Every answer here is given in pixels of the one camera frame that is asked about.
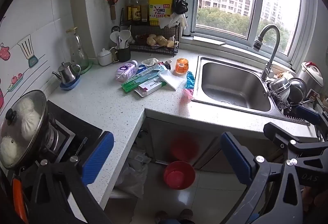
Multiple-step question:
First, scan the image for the blue foil wrapper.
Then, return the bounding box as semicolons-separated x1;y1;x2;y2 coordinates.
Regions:
186;71;195;89

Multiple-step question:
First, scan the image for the black wire rack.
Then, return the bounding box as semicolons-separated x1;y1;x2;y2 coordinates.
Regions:
120;7;180;57

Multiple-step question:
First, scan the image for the white ceramic jar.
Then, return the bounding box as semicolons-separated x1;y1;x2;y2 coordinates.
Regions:
98;48;113;66

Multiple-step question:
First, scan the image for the spatula wall sticker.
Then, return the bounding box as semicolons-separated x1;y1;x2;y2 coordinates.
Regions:
17;34;39;68

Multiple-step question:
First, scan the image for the black gas stove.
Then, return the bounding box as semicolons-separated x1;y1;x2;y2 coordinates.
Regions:
46;100;103;163

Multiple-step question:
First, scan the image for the purple plastic bottle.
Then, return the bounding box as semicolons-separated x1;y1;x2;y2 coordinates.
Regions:
115;60;139;83

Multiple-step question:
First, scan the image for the white green medicine box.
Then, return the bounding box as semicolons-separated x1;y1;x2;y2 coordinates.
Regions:
138;80;167;97

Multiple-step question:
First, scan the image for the red plastic bin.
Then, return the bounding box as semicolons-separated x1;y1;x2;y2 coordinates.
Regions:
163;160;196;191

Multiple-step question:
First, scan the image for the orange plastic container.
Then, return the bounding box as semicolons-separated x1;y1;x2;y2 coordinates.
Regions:
175;58;189;76

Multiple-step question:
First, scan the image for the red mitt wall sticker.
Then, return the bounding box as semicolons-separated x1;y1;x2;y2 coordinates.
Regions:
0;43;11;61

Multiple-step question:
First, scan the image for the steel wool scourer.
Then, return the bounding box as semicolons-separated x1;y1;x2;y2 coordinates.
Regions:
269;90;290;110

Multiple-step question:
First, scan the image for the glass carafe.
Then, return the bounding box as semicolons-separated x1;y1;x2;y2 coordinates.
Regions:
66;27;89;69

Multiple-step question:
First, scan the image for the curved steel faucet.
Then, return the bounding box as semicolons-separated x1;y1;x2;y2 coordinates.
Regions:
253;24;281;81

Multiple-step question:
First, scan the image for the cooking oil bottle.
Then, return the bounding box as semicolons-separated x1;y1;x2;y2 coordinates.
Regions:
125;0;134;22

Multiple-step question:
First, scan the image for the yellow detergent bottle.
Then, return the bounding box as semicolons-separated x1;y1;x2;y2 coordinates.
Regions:
148;0;174;26

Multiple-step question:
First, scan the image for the yellow label sauce bottle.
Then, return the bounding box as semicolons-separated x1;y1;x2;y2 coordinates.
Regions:
132;0;142;22

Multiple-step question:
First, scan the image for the pot with glass lid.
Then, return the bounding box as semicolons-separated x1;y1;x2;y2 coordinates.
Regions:
0;89;50;224

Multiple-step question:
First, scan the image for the dark sauce bottle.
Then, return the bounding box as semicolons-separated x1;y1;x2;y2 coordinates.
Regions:
141;0;149;22

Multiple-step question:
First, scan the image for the white plastic packet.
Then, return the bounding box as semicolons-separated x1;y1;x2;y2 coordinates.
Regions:
158;70;187;91

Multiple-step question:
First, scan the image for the stainless steel bowl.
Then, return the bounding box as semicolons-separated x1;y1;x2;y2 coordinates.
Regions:
269;77;292;94
288;78;307;105

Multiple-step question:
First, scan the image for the stainless steel sink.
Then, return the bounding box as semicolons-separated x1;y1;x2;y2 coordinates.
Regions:
192;56;311;126

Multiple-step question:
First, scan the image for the dark green mug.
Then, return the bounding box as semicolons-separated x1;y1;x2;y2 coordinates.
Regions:
113;46;131;63

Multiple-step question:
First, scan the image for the green toothbrush package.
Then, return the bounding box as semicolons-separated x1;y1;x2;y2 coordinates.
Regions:
121;64;167;93

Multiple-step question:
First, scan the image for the crumpled white glove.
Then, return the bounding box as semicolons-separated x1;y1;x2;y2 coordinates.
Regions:
141;58;160;67

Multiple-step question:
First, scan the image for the stainless steel oil pot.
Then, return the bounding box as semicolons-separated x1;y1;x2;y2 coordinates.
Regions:
52;62;82;85

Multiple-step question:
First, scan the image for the crumpled white plastic bag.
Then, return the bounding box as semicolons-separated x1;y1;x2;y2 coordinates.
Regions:
115;154;149;200

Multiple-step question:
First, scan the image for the white plastic spoon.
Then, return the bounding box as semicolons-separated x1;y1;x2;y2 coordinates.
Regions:
120;30;131;48

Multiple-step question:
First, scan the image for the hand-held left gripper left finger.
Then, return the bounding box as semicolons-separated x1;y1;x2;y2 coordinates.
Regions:
30;131;114;224

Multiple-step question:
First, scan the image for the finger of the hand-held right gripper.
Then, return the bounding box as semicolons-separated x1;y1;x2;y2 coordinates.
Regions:
263;122;328;159
297;105;328;141

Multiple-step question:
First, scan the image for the cake wall sticker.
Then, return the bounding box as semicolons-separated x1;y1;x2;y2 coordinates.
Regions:
7;73;24;93

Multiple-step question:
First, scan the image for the white plastic spatula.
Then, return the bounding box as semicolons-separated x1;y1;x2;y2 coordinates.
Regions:
110;32;120;48

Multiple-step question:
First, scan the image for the pink wrapper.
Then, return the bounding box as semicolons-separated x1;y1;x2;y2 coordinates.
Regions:
181;88;193;104

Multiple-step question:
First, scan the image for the silver cabinet door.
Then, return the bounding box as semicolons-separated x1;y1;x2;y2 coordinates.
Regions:
147;113;224;163

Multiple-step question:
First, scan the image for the white rice cooker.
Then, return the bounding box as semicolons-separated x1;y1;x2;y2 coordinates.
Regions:
298;61;324;92

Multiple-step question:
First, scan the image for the black plastic bag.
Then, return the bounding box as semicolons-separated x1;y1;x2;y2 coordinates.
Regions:
172;0;189;15

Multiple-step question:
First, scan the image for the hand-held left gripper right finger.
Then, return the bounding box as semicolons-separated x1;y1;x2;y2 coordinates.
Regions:
220;132;304;224

